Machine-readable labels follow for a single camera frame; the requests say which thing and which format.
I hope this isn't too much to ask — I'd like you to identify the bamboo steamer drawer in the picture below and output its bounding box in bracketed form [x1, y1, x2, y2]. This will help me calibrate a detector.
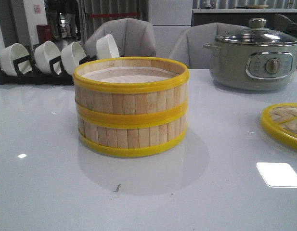
[73, 57, 189, 124]
[77, 101, 187, 157]

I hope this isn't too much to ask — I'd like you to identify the woven bamboo steamer lid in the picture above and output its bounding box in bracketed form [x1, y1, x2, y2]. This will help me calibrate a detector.
[260, 103, 297, 150]

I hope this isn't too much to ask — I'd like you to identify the grey armchair left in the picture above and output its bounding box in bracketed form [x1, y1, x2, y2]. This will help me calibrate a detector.
[83, 18, 156, 57]

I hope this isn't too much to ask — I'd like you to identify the grey armchair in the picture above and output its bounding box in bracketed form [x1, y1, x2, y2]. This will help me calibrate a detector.
[83, 18, 156, 57]
[168, 23, 244, 69]

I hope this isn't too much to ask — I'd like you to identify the grey armchair right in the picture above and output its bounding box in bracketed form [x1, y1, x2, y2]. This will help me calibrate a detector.
[168, 23, 244, 69]

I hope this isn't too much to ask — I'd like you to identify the white ceramic bowl rightmost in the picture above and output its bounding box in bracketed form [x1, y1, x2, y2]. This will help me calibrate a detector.
[96, 33, 120, 59]

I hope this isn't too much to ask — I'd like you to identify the white ceramic bowl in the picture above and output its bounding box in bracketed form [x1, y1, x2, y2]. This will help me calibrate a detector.
[96, 33, 120, 59]
[61, 42, 87, 75]
[0, 43, 29, 77]
[34, 41, 61, 75]

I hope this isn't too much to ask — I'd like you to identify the grey electric cooking pot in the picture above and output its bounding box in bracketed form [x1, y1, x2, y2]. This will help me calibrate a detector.
[203, 40, 297, 91]

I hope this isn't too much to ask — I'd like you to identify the black bowl rack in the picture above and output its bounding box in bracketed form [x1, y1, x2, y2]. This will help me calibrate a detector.
[0, 50, 96, 85]

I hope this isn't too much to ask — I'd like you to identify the red bin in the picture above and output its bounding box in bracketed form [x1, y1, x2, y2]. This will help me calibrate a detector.
[37, 24, 52, 45]

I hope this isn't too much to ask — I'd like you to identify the glass pot lid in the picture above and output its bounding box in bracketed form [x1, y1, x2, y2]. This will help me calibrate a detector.
[215, 18, 297, 46]

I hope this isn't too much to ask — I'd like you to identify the dark sideboard counter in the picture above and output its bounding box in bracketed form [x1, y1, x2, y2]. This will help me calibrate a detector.
[192, 9, 297, 28]

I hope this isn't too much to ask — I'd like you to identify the person in background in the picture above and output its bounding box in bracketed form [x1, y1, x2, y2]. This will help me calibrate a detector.
[44, 0, 60, 42]

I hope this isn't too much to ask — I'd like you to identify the white ceramic bowl leftmost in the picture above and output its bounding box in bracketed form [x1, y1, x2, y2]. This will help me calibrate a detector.
[0, 43, 29, 77]

